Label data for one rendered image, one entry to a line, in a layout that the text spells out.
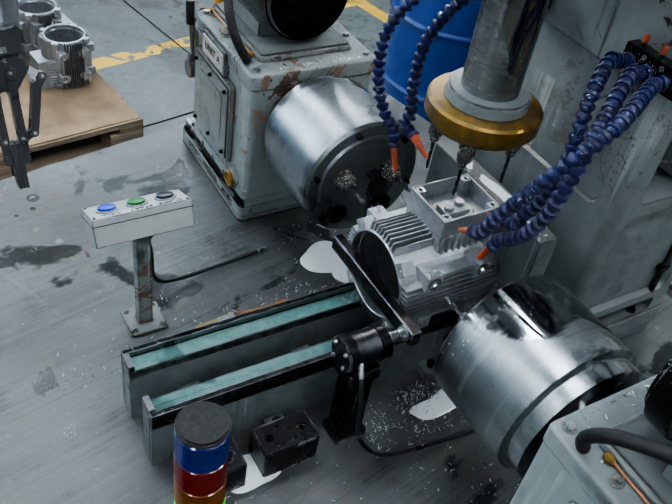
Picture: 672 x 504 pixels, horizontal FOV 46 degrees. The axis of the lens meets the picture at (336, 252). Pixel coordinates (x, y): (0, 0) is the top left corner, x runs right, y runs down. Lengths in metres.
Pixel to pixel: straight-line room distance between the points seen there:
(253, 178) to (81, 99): 1.78
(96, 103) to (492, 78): 2.38
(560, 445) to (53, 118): 2.60
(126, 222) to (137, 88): 2.44
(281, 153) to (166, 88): 2.27
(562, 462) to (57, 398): 0.83
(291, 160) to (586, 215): 0.54
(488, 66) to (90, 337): 0.85
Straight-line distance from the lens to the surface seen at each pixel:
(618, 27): 1.30
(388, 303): 1.29
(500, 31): 1.16
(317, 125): 1.47
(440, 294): 1.34
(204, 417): 0.88
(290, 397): 1.36
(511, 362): 1.13
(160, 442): 1.30
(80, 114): 3.30
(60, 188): 1.85
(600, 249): 1.40
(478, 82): 1.19
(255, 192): 1.72
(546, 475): 1.09
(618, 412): 1.09
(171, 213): 1.36
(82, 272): 1.64
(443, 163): 1.47
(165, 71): 3.89
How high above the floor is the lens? 1.93
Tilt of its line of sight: 41 degrees down
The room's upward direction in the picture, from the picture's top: 10 degrees clockwise
